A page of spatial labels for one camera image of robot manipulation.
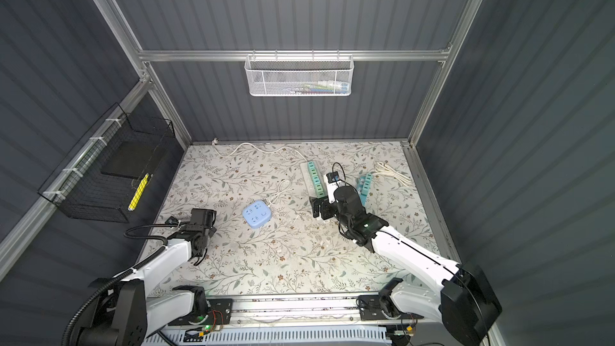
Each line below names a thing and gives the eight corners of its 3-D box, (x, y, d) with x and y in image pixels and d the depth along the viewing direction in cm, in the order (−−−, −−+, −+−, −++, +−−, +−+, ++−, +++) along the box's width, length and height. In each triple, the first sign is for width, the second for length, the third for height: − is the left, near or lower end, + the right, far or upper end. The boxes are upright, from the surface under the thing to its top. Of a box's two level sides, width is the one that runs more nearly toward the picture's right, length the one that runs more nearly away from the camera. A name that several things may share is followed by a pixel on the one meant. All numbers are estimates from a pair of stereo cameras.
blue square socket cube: (254, 231, 93) (252, 227, 90) (241, 213, 98) (239, 209, 95) (274, 216, 97) (273, 212, 94) (261, 200, 102) (259, 196, 99)
